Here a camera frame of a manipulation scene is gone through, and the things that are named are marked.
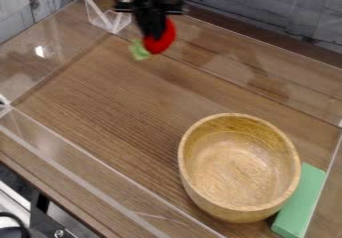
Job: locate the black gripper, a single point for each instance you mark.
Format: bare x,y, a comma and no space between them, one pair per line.
150,24

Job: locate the red felt fruit green leaf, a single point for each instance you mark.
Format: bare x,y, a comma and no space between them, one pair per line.
148,46

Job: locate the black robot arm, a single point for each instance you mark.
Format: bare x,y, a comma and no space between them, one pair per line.
150,13

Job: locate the wooden bowl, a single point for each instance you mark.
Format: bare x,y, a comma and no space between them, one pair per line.
239,167

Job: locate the black metal table leg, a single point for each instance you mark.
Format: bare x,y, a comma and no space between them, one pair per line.
52,221

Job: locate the green rectangular block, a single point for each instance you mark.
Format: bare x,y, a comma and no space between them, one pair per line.
292,218

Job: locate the clear acrylic corner bracket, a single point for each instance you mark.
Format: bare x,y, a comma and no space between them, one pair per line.
107,20

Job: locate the clear acrylic front wall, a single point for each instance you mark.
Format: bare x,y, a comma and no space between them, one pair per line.
109,202

